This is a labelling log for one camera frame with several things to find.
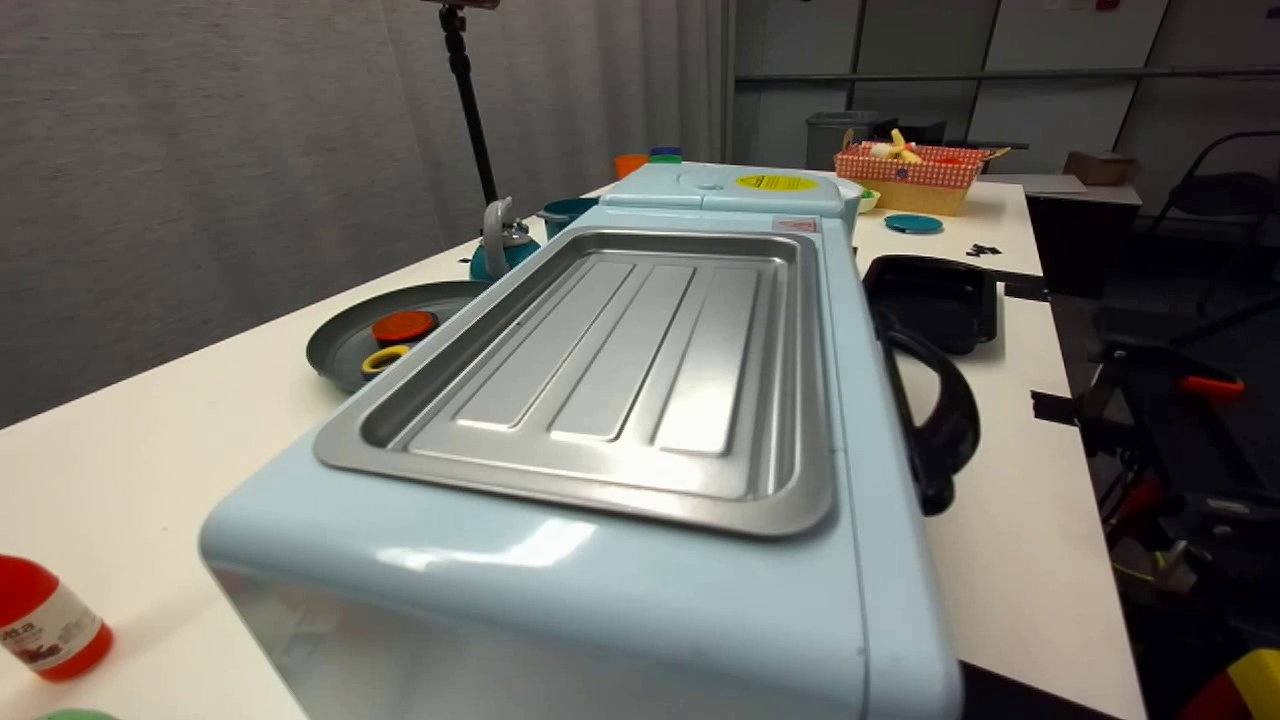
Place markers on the brown cardboard box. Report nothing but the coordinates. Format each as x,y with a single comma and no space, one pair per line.
1103,171

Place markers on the green round object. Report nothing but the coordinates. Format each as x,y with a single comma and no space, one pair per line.
78,712

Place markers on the small black object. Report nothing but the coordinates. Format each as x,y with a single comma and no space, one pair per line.
983,249

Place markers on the yellow container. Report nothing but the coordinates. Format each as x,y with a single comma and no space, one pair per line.
921,197

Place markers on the small blue cup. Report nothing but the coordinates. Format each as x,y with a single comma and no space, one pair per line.
664,155

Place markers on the black chair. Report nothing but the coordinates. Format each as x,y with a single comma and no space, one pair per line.
1220,192

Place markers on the dark grey round plate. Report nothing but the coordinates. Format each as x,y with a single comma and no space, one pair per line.
343,344

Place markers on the orange pink basket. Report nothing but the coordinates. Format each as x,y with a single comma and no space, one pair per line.
921,164

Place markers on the orange red toy disc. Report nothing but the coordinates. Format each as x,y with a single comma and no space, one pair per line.
407,325

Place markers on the small light blue appliance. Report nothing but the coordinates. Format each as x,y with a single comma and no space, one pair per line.
715,186

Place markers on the yellow toy banana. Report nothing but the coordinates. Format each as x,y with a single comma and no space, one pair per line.
907,147

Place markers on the black tripod pole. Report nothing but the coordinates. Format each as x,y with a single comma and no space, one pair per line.
468,107

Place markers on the teal round lid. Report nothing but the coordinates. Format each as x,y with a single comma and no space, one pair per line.
912,226

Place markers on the yellow and red object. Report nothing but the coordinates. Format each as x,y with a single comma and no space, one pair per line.
1242,686

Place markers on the grey metal baking tray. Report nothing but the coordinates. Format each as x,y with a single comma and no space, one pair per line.
621,374

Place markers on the black frying pan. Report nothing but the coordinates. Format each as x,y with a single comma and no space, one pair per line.
935,300

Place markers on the white grey toy figure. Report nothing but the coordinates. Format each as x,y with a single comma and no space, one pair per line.
501,226

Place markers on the orange cup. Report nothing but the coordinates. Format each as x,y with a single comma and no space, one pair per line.
628,164

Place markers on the red bottle with white label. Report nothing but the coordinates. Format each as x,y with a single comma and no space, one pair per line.
47,624

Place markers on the teal bowl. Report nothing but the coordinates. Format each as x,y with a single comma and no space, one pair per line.
487,260

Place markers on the light blue toaster oven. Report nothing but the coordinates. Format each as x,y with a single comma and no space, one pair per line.
652,603

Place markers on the teal cup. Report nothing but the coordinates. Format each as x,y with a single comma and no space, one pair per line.
565,212

